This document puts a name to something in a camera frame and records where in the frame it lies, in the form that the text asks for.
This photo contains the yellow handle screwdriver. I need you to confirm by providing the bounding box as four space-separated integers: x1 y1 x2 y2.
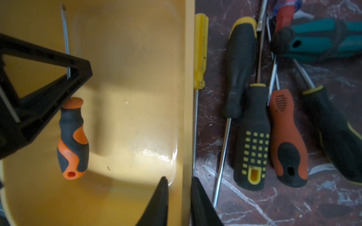
193 13 209 169

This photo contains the black yellow-capped screwdriver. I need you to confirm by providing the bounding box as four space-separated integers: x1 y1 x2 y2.
213 17 257 208

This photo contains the black yellow-striped screwdriver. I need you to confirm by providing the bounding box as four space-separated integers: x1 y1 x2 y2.
293 59 362 185

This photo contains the small orange grey screwdriver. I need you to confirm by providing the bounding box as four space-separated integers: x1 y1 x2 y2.
56 4 90 180

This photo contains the green black screwdriver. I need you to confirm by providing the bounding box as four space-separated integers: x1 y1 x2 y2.
270 18 362 63

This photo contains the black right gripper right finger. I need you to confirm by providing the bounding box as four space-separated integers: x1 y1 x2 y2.
191 176 223 226

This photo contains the orange black screwdriver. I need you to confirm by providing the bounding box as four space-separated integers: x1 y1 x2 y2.
267 54 308 187

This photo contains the black yellow-dotted screwdriver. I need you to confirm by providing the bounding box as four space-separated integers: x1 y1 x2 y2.
233 1 271 191

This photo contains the blue red transparent screwdriver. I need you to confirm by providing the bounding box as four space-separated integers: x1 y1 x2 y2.
267 0 302 106

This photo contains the yellow plastic storage box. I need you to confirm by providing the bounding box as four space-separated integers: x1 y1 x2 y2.
1 1 195 226

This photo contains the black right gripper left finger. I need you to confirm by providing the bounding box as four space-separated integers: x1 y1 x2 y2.
136 177 169 226

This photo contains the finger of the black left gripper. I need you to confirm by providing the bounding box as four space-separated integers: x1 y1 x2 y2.
1 34 92 159

